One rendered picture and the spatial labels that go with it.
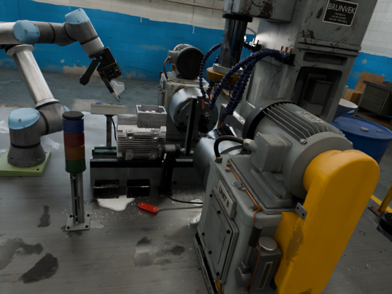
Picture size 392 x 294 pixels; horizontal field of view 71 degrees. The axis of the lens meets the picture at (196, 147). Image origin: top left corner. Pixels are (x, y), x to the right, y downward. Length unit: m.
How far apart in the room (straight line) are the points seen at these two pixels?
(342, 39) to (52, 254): 1.27
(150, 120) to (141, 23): 5.52
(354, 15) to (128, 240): 1.16
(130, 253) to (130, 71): 5.96
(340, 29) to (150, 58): 5.73
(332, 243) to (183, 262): 0.50
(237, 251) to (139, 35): 6.17
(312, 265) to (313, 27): 0.82
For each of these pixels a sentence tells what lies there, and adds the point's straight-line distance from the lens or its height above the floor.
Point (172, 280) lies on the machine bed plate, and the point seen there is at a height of 0.80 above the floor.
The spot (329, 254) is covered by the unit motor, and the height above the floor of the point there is 1.11.
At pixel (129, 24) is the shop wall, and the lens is 6.61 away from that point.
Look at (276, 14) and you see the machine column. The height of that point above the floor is 1.58.
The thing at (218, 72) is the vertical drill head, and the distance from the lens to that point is 1.17.
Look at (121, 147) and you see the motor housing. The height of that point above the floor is 1.01.
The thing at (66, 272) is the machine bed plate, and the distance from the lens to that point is 0.97.
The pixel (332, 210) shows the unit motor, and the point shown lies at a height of 1.23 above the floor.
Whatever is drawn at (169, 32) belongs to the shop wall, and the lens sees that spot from 6.69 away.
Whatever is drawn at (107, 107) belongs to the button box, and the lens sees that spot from 1.44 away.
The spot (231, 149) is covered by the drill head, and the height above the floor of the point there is 1.15.
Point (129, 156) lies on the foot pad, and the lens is 1.18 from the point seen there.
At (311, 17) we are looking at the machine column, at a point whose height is 1.58.
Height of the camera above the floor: 1.53
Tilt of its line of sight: 25 degrees down
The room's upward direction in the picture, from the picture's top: 9 degrees clockwise
